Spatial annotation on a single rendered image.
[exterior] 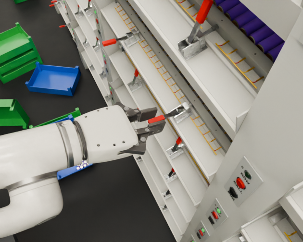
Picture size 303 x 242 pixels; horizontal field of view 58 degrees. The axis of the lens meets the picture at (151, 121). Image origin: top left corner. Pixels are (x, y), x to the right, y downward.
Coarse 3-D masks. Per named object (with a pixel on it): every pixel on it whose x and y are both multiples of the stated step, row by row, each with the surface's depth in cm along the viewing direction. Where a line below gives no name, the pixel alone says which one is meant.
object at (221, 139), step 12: (120, 0) 78; (132, 12) 74; (144, 36) 69; (156, 48) 67; (168, 60) 64; (168, 72) 64; (180, 84) 61; (192, 96) 59; (204, 108) 57; (192, 120) 58; (204, 120) 56; (216, 132) 54; (228, 144) 52
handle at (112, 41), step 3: (126, 36) 71; (111, 39) 70; (114, 39) 70; (117, 39) 70; (120, 39) 71; (123, 39) 71; (102, 42) 69; (105, 42) 69; (108, 42) 69; (111, 42) 70; (114, 42) 70; (105, 45) 69; (108, 45) 70
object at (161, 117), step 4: (176, 108) 58; (172, 112) 58; (176, 112) 58; (160, 116) 57; (164, 116) 58; (168, 116) 58; (172, 116) 58; (148, 120) 56; (152, 120) 57; (156, 120) 57; (160, 120) 57
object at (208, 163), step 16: (96, 0) 79; (112, 0) 81; (112, 16) 79; (128, 32) 75; (128, 48) 72; (144, 48) 71; (144, 64) 69; (144, 80) 69; (160, 80) 66; (160, 96) 64; (192, 112) 60; (176, 128) 59; (192, 128) 58; (192, 144) 57; (208, 144) 56; (208, 160) 54; (208, 176) 49
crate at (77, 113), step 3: (78, 108) 165; (75, 111) 167; (78, 111) 166; (66, 114) 166; (69, 114) 166; (72, 114) 168; (75, 114) 169; (78, 114) 168; (60, 117) 164; (63, 117) 166; (75, 117) 171; (51, 120) 163; (54, 120) 164; (57, 120) 165; (42, 123) 162; (45, 123) 163; (48, 123) 164; (30, 126) 158; (36, 126) 161
